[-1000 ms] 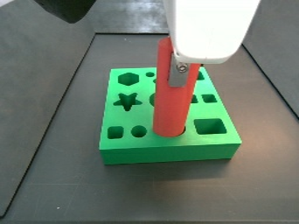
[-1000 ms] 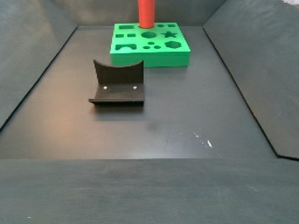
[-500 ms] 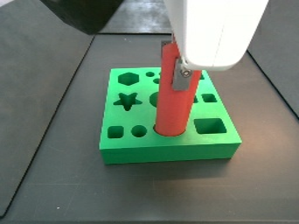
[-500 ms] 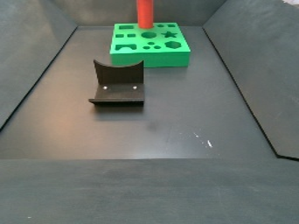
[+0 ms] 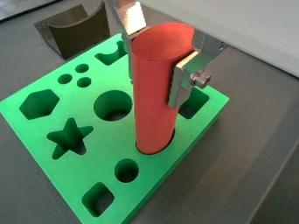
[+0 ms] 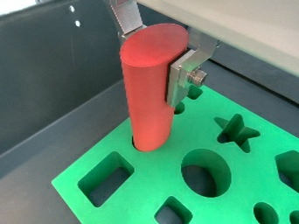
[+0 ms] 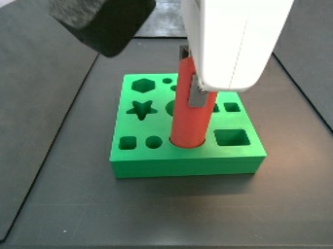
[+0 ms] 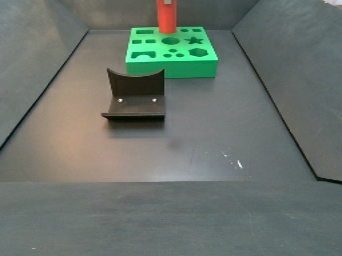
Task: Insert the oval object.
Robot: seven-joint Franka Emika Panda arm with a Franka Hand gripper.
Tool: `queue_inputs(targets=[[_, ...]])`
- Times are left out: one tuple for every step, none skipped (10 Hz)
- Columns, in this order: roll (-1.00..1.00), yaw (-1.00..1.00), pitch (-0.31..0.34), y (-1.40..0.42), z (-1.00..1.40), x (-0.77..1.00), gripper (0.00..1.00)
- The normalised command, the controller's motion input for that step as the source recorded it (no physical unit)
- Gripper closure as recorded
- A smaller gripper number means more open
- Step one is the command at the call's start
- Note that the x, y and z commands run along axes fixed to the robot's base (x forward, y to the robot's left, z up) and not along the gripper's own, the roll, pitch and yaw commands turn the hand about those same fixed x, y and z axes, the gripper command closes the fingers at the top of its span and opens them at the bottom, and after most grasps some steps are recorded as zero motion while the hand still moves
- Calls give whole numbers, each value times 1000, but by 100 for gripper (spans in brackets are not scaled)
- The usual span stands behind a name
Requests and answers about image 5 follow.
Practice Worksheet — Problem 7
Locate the black curved block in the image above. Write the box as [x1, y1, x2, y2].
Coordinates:
[33, 2, 109, 59]

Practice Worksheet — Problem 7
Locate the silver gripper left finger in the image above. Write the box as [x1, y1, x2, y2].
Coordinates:
[107, 0, 148, 79]

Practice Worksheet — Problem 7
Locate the green shape-sorting board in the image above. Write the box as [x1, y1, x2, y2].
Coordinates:
[0, 35, 229, 224]

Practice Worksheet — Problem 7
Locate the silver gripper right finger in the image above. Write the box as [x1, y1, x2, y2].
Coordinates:
[168, 30, 228, 109]

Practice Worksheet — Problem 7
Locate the red oval peg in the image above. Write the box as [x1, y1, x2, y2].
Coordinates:
[131, 23, 193, 155]

